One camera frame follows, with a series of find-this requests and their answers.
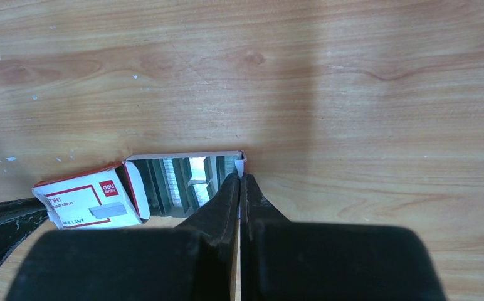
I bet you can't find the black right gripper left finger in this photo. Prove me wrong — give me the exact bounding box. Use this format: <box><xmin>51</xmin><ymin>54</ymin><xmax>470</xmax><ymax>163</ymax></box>
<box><xmin>6</xmin><ymin>174</ymin><xmax>240</xmax><ymax>300</ymax></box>

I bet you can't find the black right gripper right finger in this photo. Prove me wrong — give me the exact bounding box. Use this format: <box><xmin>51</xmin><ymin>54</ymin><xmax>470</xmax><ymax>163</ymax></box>
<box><xmin>240</xmin><ymin>174</ymin><xmax>446</xmax><ymax>300</ymax></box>

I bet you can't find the grey staple strip box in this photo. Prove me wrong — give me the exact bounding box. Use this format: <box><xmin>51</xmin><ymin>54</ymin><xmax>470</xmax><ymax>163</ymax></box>
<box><xmin>122</xmin><ymin>150</ymin><xmax>247</xmax><ymax>220</ymax></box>

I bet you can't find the small red white staple box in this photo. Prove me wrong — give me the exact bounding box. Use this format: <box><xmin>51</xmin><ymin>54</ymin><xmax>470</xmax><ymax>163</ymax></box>
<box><xmin>32</xmin><ymin>162</ymin><xmax>150</xmax><ymax>230</ymax></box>

